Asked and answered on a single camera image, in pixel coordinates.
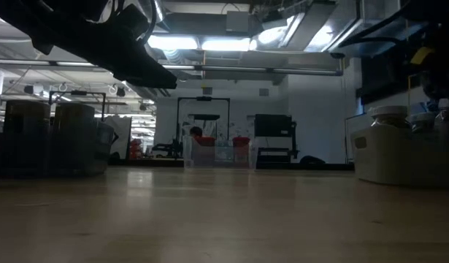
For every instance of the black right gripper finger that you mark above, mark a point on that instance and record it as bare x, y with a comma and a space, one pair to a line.
443, 87

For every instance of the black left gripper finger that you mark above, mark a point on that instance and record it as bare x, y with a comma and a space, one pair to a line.
140, 58
151, 79

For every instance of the gold-lidded spice jar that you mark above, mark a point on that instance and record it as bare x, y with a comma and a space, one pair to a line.
74, 115
27, 115

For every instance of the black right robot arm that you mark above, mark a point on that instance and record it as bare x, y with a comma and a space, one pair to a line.
436, 9

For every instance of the ceiling light panel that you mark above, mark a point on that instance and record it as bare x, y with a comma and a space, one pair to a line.
226, 44
173, 42

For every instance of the white panel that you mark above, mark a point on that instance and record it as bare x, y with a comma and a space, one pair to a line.
122, 128

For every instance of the person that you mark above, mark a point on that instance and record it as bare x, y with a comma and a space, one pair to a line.
196, 131

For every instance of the red object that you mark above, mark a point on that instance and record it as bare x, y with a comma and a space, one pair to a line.
136, 149

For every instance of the black distant equipment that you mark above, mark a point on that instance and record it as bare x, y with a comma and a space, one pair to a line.
167, 149

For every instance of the white plastic bin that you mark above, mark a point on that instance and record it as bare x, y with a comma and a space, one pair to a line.
403, 160

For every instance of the dark grey plastic bin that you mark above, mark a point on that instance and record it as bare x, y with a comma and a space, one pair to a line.
100, 153

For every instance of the grey overhead tube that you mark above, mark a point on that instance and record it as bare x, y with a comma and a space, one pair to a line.
246, 68

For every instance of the grey ceiling box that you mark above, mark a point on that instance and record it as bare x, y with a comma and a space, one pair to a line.
238, 22

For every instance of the clear plastic bin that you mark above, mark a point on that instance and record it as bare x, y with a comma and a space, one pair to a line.
224, 157

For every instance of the black monitor cart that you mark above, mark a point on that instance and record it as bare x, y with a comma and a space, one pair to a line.
273, 126

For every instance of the black rounded object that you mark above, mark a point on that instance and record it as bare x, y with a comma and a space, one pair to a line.
311, 160

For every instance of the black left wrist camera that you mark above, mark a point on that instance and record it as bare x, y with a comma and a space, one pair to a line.
131, 20

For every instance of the black gantry frame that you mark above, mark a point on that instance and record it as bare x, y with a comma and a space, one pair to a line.
78, 92
204, 98

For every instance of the black wall panel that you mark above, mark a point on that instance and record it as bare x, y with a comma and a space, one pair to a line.
384, 84

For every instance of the rectangular metal duct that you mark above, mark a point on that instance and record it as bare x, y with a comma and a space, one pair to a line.
308, 22

